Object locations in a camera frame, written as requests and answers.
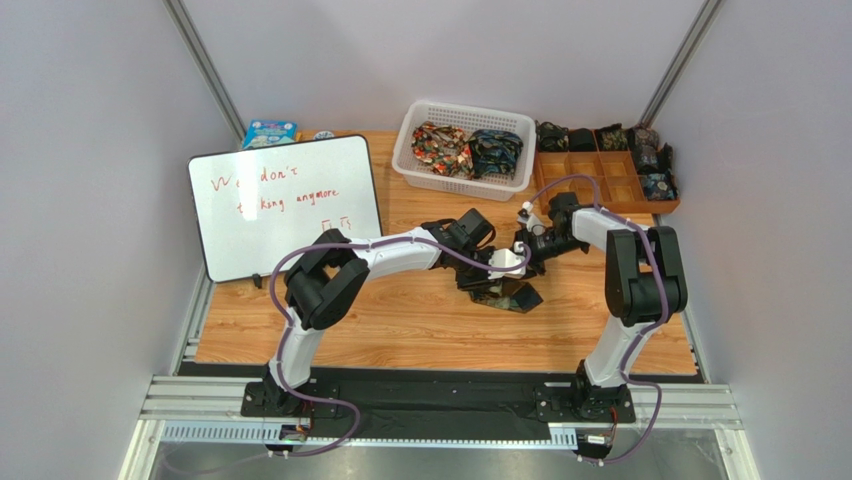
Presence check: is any blue brown floral tie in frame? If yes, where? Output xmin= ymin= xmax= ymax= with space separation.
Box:
xmin=469 ymin=280 xmax=543 ymax=314

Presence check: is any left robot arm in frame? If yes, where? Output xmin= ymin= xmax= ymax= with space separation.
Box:
xmin=269 ymin=209 xmax=496 ymax=392

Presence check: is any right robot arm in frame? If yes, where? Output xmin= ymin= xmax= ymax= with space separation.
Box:
xmin=516 ymin=193 xmax=688 ymax=418

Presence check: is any wooden compartment tray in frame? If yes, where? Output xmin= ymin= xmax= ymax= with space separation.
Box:
xmin=534 ymin=148 xmax=680 ymax=215

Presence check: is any rolled black tie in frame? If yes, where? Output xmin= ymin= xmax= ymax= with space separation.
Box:
xmin=568 ymin=128 xmax=598 ymax=152

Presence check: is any dark blue patterned tie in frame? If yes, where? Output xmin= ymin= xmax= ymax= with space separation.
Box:
xmin=467 ymin=129 xmax=524 ymax=179

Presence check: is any rolled green patterned tie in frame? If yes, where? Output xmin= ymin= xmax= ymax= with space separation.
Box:
xmin=594 ymin=123 xmax=629 ymax=152

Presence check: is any rolled blue patterned tie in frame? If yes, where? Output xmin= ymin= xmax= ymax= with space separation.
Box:
xmin=639 ymin=172 xmax=679 ymax=201

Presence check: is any white plastic basket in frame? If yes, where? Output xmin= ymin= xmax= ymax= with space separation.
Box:
xmin=392 ymin=100 xmax=536 ymax=201

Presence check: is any rolled dark grey tie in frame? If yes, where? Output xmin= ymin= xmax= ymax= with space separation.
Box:
xmin=631 ymin=143 xmax=674 ymax=175

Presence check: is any rolled grey patterned tie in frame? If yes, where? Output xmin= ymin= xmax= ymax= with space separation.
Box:
xmin=626 ymin=124 xmax=660 ymax=150

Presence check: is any red floral tie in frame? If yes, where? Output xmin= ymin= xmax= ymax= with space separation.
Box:
xmin=410 ymin=121 xmax=473 ymax=179

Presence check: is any blue red box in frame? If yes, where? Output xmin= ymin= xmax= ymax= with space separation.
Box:
xmin=242 ymin=119 xmax=298 ymax=150

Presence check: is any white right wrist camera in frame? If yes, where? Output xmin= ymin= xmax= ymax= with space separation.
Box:
xmin=517 ymin=201 xmax=546 ymax=235

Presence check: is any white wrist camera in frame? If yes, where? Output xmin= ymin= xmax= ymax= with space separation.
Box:
xmin=488 ymin=242 xmax=528 ymax=280
xmin=517 ymin=201 xmax=546 ymax=235

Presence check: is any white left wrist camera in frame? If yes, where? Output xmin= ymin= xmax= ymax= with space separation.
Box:
xmin=488 ymin=242 xmax=528 ymax=280

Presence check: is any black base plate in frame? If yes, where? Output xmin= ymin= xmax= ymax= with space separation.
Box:
xmin=178 ymin=365 xmax=706 ymax=442

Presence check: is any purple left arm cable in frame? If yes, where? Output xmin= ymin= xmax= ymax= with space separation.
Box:
xmin=268 ymin=237 xmax=534 ymax=459

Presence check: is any white whiteboard black frame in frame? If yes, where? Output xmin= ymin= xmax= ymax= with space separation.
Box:
xmin=188 ymin=135 xmax=382 ymax=283

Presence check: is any aluminium frame rail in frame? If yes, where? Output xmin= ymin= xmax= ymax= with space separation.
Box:
xmin=116 ymin=266 xmax=761 ymax=480

